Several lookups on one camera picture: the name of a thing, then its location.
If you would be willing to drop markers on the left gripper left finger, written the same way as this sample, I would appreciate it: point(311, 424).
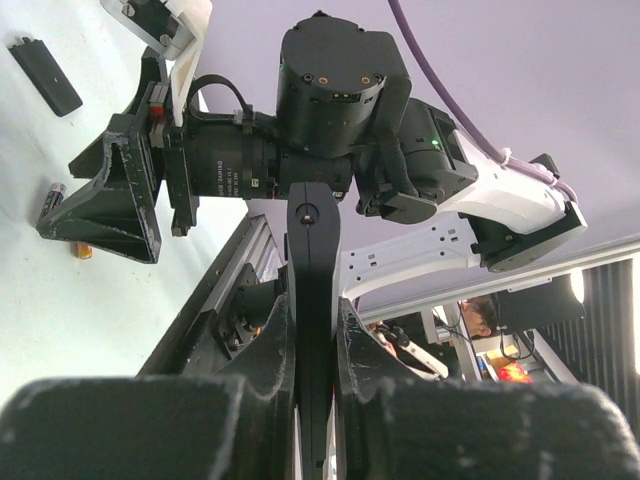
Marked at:
point(234, 424)

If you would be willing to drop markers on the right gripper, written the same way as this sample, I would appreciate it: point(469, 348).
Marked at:
point(115, 210)

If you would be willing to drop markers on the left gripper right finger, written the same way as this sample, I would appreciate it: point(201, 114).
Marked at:
point(393, 424)

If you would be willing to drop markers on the black grey battery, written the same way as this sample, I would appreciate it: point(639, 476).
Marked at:
point(53, 198)

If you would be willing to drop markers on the black battery cover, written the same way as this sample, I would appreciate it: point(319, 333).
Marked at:
point(40, 66)

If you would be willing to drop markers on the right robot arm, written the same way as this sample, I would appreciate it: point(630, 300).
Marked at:
point(345, 119)

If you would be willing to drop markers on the red orange battery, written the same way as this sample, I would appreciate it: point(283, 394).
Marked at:
point(83, 251)

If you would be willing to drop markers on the person in background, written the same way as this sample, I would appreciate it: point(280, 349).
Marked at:
point(481, 320)

